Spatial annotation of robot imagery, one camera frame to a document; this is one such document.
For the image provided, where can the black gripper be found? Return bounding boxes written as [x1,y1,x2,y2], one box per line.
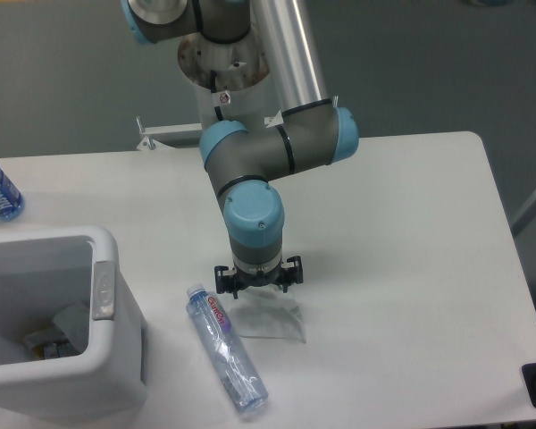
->
[214,256,303,299]

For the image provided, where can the clear plastic bag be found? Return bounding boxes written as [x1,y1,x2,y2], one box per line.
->
[226,285,306,343]

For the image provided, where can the clear plastic bottle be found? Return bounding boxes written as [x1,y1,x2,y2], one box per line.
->
[186,284,269,415]

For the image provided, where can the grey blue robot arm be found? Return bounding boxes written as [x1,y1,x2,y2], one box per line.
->
[121,1,359,295]

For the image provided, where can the grey trash inside can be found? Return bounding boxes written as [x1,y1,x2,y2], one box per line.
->
[23,302,89,360]

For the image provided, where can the white trash can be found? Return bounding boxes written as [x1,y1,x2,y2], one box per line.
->
[0,226,147,419]

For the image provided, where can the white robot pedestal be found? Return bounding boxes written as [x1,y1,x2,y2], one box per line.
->
[178,26,270,131]

